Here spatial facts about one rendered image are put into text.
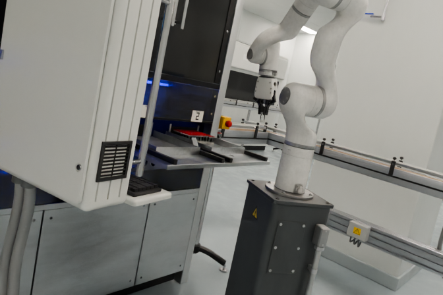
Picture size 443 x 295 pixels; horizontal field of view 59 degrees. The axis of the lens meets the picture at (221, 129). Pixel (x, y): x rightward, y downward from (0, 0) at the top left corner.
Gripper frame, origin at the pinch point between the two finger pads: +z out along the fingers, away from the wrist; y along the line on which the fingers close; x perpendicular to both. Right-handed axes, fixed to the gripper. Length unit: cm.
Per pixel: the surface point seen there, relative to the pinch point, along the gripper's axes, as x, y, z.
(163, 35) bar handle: 71, -9, -23
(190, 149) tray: 26.7, 18.3, 20.6
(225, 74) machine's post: -18.5, 41.8, -15.2
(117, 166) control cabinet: 84, -11, 16
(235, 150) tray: -6.0, 18.3, 23.1
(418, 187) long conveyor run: -89, -50, 36
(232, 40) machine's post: -20, 41, -34
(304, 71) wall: -811, 446, -57
